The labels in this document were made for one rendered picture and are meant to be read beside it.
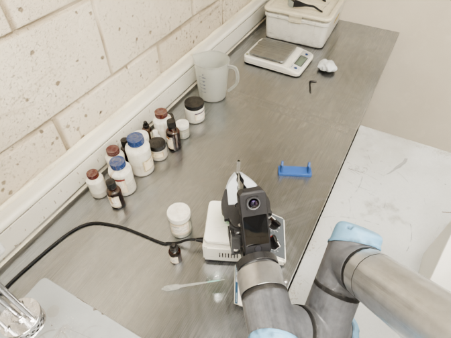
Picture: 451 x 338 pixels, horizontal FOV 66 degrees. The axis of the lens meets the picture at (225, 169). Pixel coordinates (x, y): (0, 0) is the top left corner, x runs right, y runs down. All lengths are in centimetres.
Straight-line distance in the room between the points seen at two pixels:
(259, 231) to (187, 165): 55
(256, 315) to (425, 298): 23
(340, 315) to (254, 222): 19
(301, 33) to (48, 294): 140
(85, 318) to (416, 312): 66
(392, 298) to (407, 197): 69
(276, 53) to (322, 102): 32
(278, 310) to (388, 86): 175
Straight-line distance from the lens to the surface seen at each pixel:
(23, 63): 91
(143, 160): 104
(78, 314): 89
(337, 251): 57
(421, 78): 211
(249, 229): 58
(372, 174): 115
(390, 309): 47
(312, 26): 169
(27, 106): 94
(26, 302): 75
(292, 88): 143
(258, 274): 57
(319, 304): 59
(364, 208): 105
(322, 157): 115
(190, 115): 122
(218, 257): 87
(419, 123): 226
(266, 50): 158
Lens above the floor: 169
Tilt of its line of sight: 47 degrees down
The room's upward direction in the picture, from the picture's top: straight up
